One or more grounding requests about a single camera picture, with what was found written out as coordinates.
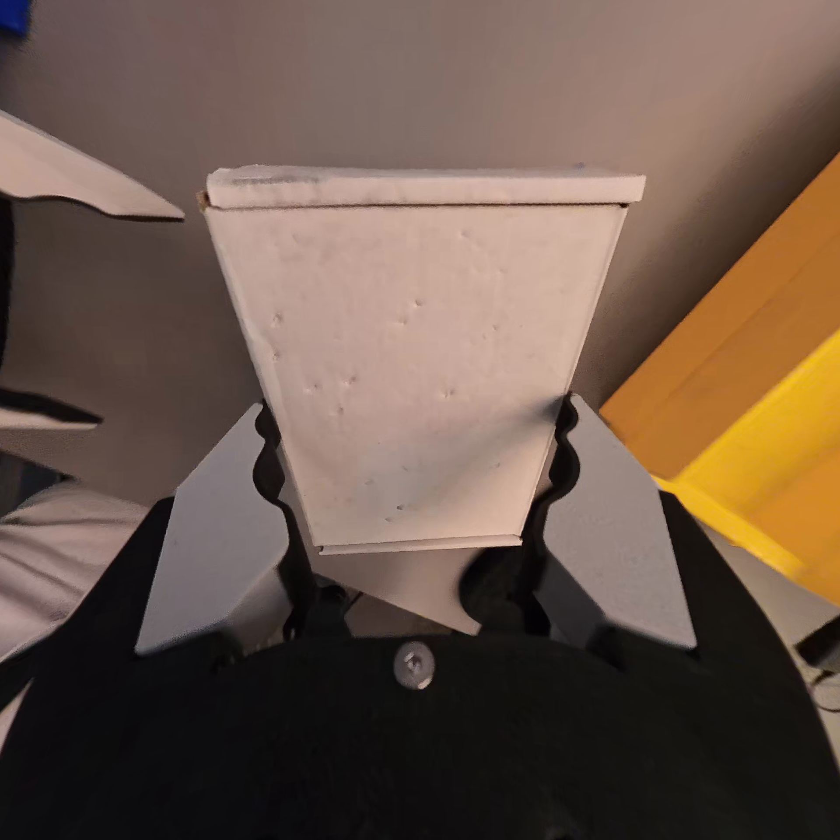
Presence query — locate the white cardboard box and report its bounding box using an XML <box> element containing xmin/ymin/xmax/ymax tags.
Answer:
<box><xmin>197</xmin><ymin>164</ymin><xmax>647</xmax><ymax>636</ymax></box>

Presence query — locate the yellow plastic bin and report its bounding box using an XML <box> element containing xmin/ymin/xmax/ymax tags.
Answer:
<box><xmin>600</xmin><ymin>154</ymin><xmax>840</xmax><ymax>605</ymax></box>

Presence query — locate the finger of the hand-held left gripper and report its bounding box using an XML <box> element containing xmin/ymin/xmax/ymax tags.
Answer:
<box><xmin>0</xmin><ymin>110</ymin><xmax>186</xmax><ymax>222</ymax></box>
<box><xmin>0</xmin><ymin>387</ymin><xmax>104</xmax><ymax>434</ymax></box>

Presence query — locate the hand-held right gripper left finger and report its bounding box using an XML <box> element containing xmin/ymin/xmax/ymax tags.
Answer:
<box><xmin>134</xmin><ymin>400</ymin><xmax>317</xmax><ymax>655</ymax></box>

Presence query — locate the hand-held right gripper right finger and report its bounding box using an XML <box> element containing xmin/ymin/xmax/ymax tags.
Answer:
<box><xmin>530</xmin><ymin>394</ymin><xmax>698</xmax><ymax>651</ymax></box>

